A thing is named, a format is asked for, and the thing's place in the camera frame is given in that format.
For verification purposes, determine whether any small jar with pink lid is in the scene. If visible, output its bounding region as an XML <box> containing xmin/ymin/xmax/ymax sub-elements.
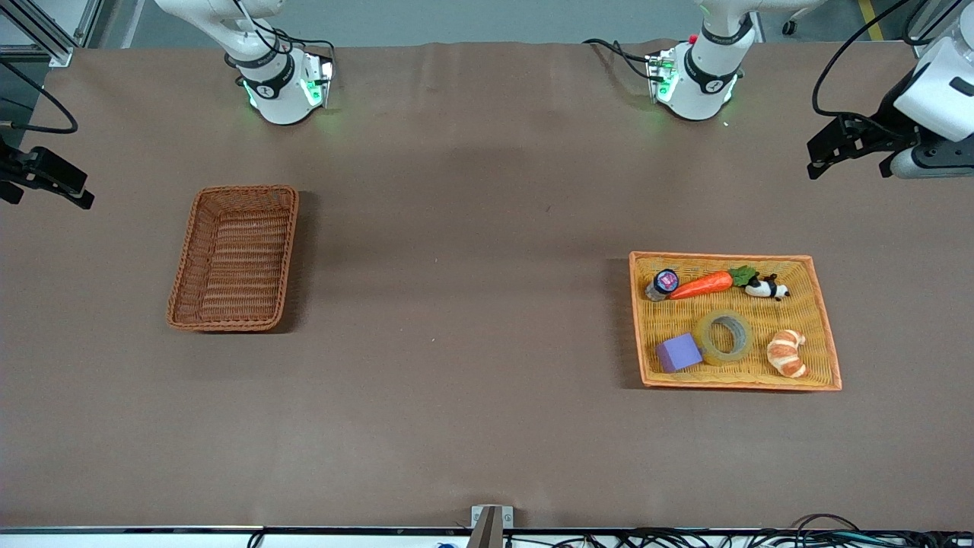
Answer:
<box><xmin>645</xmin><ymin>269</ymin><xmax>680</xmax><ymax>304</ymax></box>

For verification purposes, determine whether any brown table cover sheet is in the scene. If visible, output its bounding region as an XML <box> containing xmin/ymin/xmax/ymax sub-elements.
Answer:
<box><xmin>0</xmin><ymin>42</ymin><xmax>974</xmax><ymax>532</ymax></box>

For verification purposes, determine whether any toy croissant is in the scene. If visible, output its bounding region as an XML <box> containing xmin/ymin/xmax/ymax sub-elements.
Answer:
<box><xmin>766</xmin><ymin>329</ymin><xmax>810</xmax><ymax>380</ymax></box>

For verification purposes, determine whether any yellowish clear tape roll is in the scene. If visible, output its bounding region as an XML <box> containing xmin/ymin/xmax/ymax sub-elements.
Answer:
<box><xmin>699</xmin><ymin>311</ymin><xmax>756</xmax><ymax>367</ymax></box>

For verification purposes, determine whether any orange wicker tray basket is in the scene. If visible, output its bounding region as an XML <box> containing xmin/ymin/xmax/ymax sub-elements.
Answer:
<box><xmin>629</xmin><ymin>251</ymin><xmax>843</xmax><ymax>393</ymax></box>

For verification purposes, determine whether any aluminium frame profile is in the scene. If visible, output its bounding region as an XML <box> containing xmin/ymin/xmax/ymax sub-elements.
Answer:
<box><xmin>0</xmin><ymin>0</ymin><xmax>103</xmax><ymax>68</ymax></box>

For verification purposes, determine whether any grey metal table bracket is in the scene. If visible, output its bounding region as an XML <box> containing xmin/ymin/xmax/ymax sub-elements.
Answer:
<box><xmin>471</xmin><ymin>505</ymin><xmax>514</xmax><ymax>548</ymax></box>

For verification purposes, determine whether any orange toy carrot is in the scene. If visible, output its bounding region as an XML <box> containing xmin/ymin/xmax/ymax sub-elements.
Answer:
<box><xmin>668</xmin><ymin>265</ymin><xmax>759</xmax><ymax>301</ymax></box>

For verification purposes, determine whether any brown wicker basket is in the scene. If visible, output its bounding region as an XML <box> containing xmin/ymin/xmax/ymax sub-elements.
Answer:
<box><xmin>166</xmin><ymin>185</ymin><xmax>300</xmax><ymax>333</ymax></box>

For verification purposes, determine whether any purple cube block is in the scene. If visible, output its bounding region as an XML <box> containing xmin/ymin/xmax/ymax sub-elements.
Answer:
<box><xmin>655</xmin><ymin>333</ymin><xmax>704</xmax><ymax>374</ymax></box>

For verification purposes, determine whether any black cable bundle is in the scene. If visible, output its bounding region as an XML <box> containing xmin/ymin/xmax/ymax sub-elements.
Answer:
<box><xmin>502</xmin><ymin>514</ymin><xmax>974</xmax><ymax>548</ymax></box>

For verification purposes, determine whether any small toy panda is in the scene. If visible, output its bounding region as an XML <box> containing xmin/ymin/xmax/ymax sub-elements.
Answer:
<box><xmin>744</xmin><ymin>274</ymin><xmax>791</xmax><ymax>303</ymax></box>

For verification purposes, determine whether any black left base cable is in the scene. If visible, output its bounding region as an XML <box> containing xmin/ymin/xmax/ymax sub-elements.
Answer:
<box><xmin>582</xmin><ymin>37</ymin><xmax>657</xmax><ymax>81</ymax></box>

